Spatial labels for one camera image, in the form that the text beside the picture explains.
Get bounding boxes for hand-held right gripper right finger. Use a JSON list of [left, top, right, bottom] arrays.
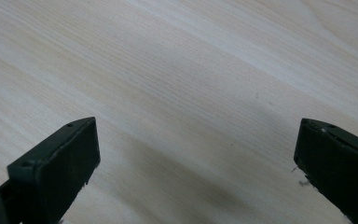
[[293, 118, 358, 224]]

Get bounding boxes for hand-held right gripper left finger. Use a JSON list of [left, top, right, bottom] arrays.
[[0, 116, 102, 224]]

